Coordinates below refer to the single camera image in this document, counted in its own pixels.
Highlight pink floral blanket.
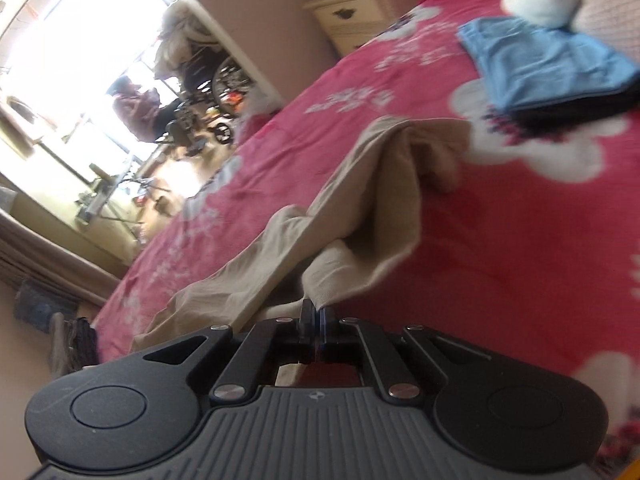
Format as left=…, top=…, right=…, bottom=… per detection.
left=92, top=0, right=640, bottom=461

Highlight beige pants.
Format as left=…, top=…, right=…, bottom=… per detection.
left=131, top=116, right=473, bottom=353

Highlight blue folded garment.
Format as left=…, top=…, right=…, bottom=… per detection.
left=457, top=17, right=640, bottom=113

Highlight patterned pillow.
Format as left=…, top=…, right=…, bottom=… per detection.
left=570, top=0, right=640, bottom=61

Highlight stack of grey folded clothes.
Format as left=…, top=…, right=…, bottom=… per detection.
left=50, top=312, right=98, bottom=378

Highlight black folded garment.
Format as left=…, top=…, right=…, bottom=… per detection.
left=510, top=77, right=640, bottom=133

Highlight pile of beige clothes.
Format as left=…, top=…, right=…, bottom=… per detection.
left=152, top=0, right=221, bottom=81

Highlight cream nightstand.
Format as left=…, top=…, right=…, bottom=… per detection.
left=302, top=0, right=471, bottom=58

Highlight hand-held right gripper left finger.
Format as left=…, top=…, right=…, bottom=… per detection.
left=142, top=299, right=318, bottom=406

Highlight folding table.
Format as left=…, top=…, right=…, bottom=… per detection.
left=75, top=160, right=171, bottom=226

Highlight black chair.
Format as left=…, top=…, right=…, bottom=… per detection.
left=160, top=100, right=206, bottom=156

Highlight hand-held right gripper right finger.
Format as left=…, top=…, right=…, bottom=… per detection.
left=317, top=306, right=493, bottom=403

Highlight blue bundle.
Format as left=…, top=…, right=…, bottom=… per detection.
left=14, top=280, right=76, bottom=333

